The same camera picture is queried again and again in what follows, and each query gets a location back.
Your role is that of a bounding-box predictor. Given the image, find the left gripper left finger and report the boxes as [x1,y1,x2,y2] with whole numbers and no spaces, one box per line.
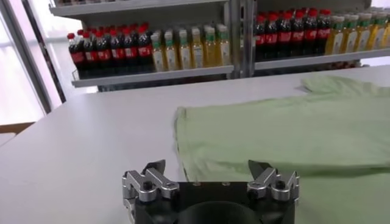
[121,159,180,208]

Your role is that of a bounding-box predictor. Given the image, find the grey shelf unit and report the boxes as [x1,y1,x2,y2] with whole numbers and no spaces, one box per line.
[48,0,241,92]
[243,0,390,77]

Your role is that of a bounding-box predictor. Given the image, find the light green polo shirt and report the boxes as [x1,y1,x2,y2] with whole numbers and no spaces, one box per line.
[173,74,390,224]

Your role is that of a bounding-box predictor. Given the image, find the yellow juice bottle green label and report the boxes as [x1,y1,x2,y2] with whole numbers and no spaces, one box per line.
[151,32,167,72]
[325,15,345,55]
[203,26,219,68]
[340,14,360,54]
[216,24,232,66]
[191,27,205,69]
[380,12,390,49]
[355,13,372,52]
[163,31,180,71]
[177,29,193,70]
[367,12,386,51]

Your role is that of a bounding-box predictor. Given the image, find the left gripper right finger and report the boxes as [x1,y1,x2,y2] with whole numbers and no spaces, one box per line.
[246,159,301,203]

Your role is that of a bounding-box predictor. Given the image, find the black slanted metal pole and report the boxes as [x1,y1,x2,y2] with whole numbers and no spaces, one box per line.
[20,0,67,103]

